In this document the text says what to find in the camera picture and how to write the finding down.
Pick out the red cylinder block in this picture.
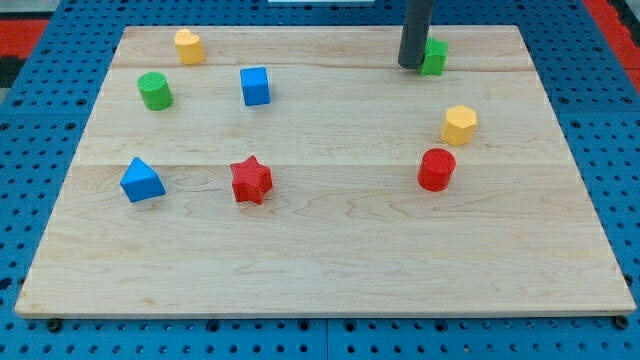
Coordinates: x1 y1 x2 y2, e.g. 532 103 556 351
417 148 456 192

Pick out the green star block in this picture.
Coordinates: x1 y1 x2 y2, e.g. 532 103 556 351
419 38 449 76

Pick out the green cylinder block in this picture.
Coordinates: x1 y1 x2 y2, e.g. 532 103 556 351
137 72 173 111

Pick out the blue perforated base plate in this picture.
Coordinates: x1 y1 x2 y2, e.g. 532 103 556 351
1 1 639 359

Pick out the yellow hexagon block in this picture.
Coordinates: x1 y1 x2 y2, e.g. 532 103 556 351
440 105 477 146

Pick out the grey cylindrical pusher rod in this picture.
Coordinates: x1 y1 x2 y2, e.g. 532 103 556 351
398 0 434 69

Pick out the blue triangle block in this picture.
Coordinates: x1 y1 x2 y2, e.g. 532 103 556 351
120 157 166 202

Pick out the blue cube block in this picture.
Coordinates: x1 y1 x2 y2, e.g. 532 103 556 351
240 67 271 106

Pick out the yellow heart block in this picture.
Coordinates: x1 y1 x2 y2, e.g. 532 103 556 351
174 29 206 65

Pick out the light wooden board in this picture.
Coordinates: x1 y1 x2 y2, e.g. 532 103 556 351
15 25 636 319

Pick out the red star block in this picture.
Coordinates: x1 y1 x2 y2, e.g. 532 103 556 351
230 155 273 204

